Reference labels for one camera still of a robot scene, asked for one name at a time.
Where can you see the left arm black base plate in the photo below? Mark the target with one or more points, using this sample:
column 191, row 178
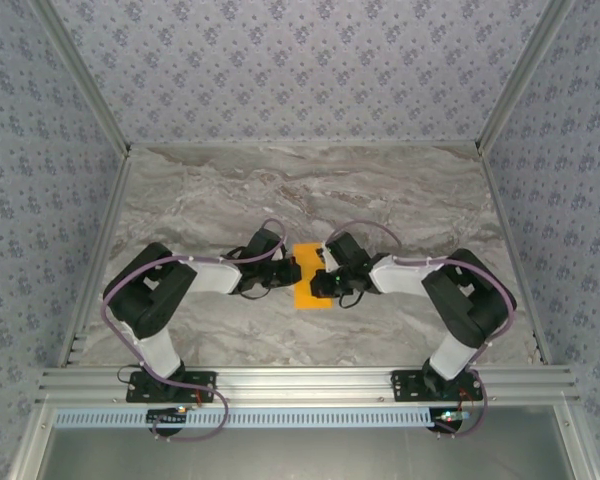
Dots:
column 145, row 390

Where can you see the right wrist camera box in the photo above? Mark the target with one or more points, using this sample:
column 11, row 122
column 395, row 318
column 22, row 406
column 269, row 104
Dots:
column 328, row 257

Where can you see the orange square paper sheet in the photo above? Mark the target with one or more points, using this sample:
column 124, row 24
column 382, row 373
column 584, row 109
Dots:
column 307, row 295

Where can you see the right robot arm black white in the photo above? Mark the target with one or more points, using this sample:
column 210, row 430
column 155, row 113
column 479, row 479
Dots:
column 470, row 300

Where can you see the aluminium mounting rail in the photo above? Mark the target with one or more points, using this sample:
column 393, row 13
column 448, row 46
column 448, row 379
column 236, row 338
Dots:
column 300, row 385

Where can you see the aluminium table side rail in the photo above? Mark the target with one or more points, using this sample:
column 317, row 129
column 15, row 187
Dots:
column 107, row 230
column 510, row 240

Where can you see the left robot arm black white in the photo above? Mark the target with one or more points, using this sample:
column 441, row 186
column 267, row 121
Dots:
column 150, row 295

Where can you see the aluminium frame post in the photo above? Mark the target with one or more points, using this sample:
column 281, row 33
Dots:
column 85, row 85
column 522, row 75

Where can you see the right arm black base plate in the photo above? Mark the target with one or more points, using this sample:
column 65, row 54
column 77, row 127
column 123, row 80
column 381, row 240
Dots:
column 410, row 387

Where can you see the small circuit board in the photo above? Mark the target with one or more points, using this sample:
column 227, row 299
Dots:
column 167, row 416
column 450, row 416

